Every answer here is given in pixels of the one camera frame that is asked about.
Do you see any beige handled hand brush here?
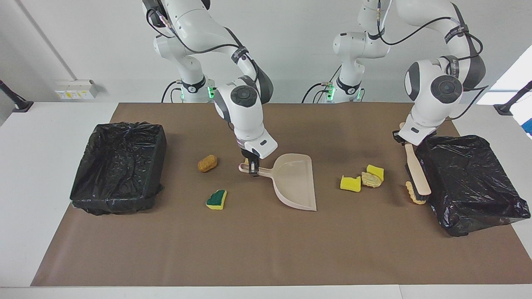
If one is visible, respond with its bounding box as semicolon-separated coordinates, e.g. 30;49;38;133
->
399;122;432;205

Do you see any small yellow green sponge piece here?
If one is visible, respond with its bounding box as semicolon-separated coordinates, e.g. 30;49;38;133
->
366;164;385;182

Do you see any beige plastic dustpan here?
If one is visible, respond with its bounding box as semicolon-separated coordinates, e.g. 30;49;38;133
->
239;153;318;212

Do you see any brown oval bread nugget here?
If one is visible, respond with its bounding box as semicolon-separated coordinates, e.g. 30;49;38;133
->
197;154;218;173

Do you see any green topped yellow sponge chunk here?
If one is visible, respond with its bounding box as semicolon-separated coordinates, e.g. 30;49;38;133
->
206;189;228;210

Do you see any notched yellow sponge piece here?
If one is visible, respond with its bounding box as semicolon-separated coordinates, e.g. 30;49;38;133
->
340;175;362;193

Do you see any black bag lined bin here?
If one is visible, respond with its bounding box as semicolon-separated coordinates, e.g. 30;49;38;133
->
70;121;167;216
414;135;531;238

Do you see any brown paper table mat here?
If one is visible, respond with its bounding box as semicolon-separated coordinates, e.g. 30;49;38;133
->
30;103;532;287

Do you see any white blue object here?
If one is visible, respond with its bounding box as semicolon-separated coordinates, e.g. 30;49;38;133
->
510;98;532;140

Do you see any black left base cable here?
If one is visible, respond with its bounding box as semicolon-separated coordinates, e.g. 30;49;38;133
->
302;82;333;103

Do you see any black base cable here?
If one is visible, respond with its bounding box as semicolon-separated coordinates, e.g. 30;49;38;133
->
161;80;183;103
302;82;333;103

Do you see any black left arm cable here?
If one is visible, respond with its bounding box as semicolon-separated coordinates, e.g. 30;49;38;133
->
376;0;489;122

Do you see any black camera stand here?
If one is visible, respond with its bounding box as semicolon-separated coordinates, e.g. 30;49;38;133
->
0;80;34;113
494;81;532;116

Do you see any black right base cable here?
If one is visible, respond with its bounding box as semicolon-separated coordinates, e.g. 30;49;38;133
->
161;80;183;103

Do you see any white wall socket box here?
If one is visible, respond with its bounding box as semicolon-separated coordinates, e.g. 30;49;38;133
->
54;80;99;100

